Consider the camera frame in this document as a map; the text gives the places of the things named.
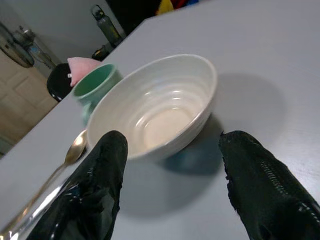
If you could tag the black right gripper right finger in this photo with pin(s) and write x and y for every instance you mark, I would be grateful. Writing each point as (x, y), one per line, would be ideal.
(265, 190)

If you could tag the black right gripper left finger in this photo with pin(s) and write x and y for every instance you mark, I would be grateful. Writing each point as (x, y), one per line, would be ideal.
(97, 190)

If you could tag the gold metal spoon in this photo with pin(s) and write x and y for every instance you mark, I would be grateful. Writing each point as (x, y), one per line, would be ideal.
(60, 170)

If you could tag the white ribbed ceramic bowl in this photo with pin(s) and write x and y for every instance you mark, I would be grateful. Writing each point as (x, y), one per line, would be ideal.
(152, 107)

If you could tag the mint green ceramic mug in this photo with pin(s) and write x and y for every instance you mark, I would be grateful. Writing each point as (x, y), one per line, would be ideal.
(96, 85)

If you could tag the beige panelled door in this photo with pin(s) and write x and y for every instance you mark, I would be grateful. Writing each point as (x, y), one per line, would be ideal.
(21, 100)

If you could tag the pink cloth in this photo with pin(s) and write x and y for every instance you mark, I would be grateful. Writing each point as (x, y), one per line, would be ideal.
(80, 68)

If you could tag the grey standing fan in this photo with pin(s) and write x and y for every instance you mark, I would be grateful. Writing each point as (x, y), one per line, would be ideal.
(20, 47)

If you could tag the dark grey water bottle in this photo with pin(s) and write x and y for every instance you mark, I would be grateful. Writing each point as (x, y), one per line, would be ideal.
(108, 26)

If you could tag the colourful red yellow blue object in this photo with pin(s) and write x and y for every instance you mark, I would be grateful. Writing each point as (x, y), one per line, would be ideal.
(172, 6)

